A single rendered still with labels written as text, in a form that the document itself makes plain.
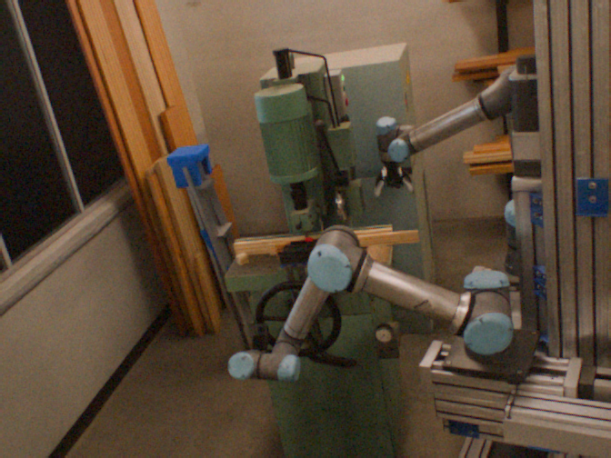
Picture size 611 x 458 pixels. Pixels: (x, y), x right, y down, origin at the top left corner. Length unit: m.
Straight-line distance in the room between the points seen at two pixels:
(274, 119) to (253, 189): 2.77
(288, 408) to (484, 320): 1.20
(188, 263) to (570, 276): 2.35
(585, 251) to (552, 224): 0.11
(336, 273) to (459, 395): 0.58
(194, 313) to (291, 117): 1.88
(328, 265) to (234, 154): 3.35
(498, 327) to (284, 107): 1.02
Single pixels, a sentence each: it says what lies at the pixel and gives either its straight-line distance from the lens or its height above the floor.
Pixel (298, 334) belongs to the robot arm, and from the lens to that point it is 2.01.
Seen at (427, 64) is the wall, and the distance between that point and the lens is 4.57.
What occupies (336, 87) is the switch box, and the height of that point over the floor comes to 1.43.
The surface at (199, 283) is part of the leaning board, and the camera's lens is 3.88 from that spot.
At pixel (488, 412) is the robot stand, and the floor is 0.65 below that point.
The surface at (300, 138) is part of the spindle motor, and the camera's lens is 2.32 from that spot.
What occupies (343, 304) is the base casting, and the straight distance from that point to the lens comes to 2.43.
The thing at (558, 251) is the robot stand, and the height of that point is 1.06.
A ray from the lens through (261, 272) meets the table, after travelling 2.44.
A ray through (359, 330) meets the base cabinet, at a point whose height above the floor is 0.65.
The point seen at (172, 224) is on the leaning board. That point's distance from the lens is 3.75.
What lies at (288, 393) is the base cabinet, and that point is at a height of 0.38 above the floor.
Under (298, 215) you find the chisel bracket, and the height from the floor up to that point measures 1.06.
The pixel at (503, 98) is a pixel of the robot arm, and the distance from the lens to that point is 2.19.
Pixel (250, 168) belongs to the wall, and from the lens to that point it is 4.98.
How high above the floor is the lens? 1.93
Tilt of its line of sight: 22 degrees down
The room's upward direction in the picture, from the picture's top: 11 degrees counter-clockwise
